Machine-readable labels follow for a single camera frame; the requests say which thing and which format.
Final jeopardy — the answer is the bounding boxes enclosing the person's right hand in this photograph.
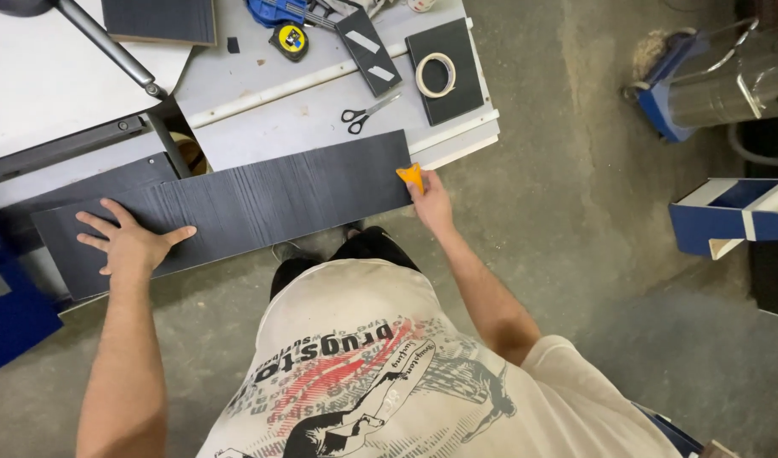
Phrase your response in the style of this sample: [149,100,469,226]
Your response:
[407,169,454,236]

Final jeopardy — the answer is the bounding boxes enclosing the person's left hand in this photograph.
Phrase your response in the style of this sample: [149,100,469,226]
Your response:
[75,198,198,279]

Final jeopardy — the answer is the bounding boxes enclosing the orange plastic scraper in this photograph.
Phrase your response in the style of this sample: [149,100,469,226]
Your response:
[395,163,425,195]

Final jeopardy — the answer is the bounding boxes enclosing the long dark wood-grain panel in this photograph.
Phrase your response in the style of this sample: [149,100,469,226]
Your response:
[31,129,414,302]

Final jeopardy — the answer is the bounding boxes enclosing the black trousers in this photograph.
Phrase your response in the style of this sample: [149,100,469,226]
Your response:
[269,226,422,302]

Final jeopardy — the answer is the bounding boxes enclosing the roll of masking tape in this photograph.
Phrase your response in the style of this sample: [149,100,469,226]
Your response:
[415,52,457,99]

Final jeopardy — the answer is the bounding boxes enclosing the dark rectangular board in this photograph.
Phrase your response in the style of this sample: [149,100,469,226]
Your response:
[404,17,486,127]

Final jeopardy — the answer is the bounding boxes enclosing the narrow dark board with tape strips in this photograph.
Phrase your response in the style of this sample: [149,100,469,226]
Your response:
[334,8,404,98]

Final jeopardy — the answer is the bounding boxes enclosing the white printed t-shirt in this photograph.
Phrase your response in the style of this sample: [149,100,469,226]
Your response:
[196,257,683,458]

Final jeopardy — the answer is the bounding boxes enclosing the yellow and black tape measure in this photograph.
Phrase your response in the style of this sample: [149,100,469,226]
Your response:
[268,22,310,62]

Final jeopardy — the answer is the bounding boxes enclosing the blue hand tool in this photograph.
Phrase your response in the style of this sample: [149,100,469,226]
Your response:
[245,0,339,31]

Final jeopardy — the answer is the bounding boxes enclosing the brown tape roll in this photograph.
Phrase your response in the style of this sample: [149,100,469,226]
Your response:
[169,131,210,176]

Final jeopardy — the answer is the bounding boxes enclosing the blue and white wooden box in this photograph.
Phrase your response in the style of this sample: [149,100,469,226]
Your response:
[668,177,778,260]

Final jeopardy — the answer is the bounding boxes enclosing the dark wood-grain board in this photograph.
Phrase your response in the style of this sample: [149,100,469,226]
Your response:
[101,0,217,47]

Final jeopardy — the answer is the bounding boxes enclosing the blue machine cabinet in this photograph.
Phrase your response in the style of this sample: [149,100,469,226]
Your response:
[0,213,64,373]

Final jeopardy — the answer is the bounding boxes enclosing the black-handled scissors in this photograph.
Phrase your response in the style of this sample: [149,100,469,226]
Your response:
[341,93,403,135]

